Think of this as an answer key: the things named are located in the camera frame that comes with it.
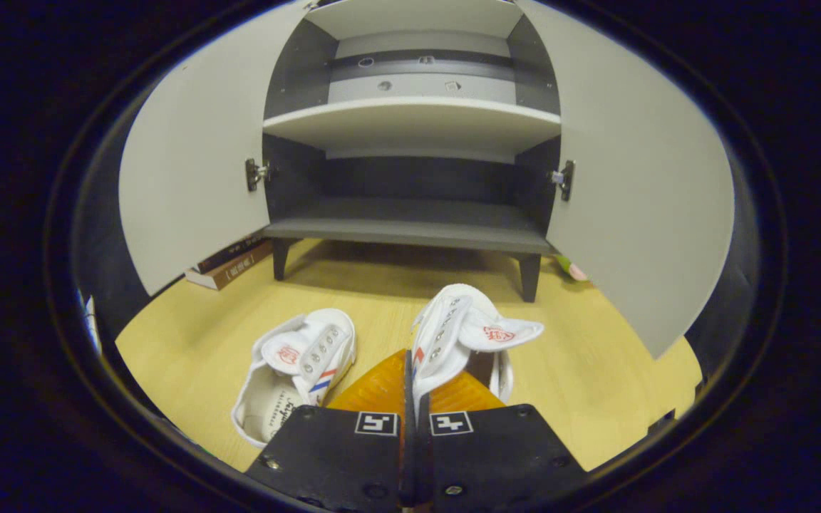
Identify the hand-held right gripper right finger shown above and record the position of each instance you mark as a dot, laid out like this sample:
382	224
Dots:
496	456

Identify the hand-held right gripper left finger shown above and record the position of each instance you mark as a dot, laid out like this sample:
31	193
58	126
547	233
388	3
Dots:
325	456

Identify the white canvas shoe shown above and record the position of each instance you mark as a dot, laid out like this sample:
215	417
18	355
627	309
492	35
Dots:
453	320
311	349

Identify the white cabinet door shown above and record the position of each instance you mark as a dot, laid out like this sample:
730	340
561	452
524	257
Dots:
189	164
638	178

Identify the pink starfish plush toy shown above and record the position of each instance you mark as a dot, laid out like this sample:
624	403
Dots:
576	271

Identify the brown book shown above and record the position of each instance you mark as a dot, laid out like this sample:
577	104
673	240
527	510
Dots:
236	269

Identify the dark spine book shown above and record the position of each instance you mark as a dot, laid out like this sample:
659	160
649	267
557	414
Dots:
229	254

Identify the black backdrop cloth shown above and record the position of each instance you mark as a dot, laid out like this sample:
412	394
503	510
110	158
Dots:
107	249

